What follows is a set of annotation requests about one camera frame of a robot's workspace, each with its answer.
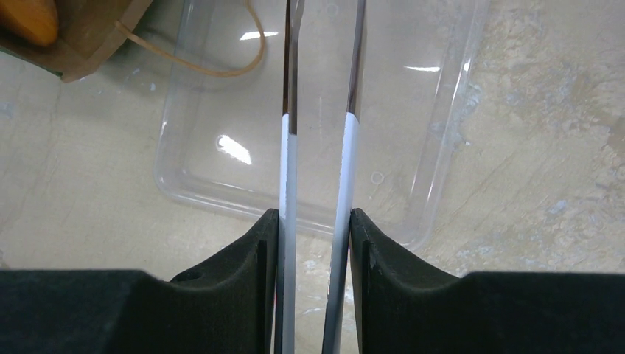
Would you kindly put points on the clear plastic tray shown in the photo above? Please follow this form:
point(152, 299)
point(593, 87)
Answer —
point(219, 145)

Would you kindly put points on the metal tongs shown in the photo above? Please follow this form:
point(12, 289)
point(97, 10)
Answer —
point(284, 333)

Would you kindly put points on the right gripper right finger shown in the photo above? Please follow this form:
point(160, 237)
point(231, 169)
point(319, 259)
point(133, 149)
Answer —
point(405, 305)

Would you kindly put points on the green paper bag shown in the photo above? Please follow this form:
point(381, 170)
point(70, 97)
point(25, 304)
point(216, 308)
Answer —
point(89, 33)

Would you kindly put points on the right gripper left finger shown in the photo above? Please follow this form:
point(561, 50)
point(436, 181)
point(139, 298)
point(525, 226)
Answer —
point(222, 305)

